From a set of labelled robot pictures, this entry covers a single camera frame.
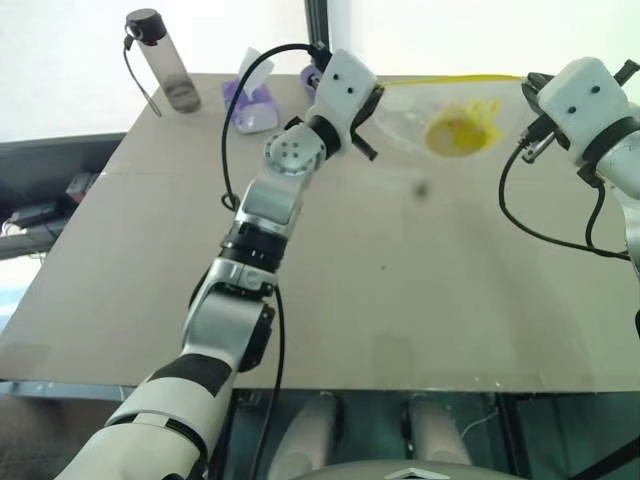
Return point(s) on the silver left robot leg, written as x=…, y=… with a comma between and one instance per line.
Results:
x=305, y=440

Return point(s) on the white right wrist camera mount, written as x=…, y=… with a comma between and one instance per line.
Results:
x=582, y=105

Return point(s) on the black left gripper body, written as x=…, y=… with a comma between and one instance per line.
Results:
x=367, y=112

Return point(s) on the dark side desk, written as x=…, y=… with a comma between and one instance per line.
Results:
x=40, y=165

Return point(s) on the red and black box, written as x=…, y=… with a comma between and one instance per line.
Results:
x=81, y=185

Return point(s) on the grey robot torso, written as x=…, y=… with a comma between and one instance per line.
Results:
x=410, y=472

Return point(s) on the black table leg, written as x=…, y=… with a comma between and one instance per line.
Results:
x=511, y=435

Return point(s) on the clear bottle with black cap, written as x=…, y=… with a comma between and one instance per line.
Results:
x=170, y=70

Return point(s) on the clear yellow-zip bag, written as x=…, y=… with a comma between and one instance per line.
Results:
x=405, y=120

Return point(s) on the yellow melon bun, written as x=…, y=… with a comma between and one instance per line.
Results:
x=457, y=135

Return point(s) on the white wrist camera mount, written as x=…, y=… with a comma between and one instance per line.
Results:
x=582, y=105
x=342, y=85

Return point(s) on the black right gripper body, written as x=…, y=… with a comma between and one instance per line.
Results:
x=536, y=125

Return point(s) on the brown cushioned seat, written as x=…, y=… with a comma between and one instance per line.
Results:
x=45, y=435

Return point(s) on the silver right robot leg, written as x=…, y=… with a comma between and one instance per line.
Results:
x=435, y=430

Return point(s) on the silver robot leg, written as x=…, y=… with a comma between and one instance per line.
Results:
x=305, y=440
x=435, y=430

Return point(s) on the black diagonal strut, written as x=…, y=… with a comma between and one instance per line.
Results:
x=610, y=457

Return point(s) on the dark window post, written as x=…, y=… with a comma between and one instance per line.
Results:
x=318, y=25

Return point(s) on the black flat device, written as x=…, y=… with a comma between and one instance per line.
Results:
x=32, y=214

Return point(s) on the purple tissue pack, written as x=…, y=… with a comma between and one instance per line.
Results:
x=255, y=112

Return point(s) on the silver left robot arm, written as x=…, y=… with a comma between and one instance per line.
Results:
x=220, y=310

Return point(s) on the purple bowl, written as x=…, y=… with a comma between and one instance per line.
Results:
x=309, y=80

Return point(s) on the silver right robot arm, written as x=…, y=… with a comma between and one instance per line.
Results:
x=622, y=165

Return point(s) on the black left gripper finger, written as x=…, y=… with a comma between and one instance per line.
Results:
x=365, y=146

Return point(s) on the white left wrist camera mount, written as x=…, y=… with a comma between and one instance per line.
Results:
x=342, y=85

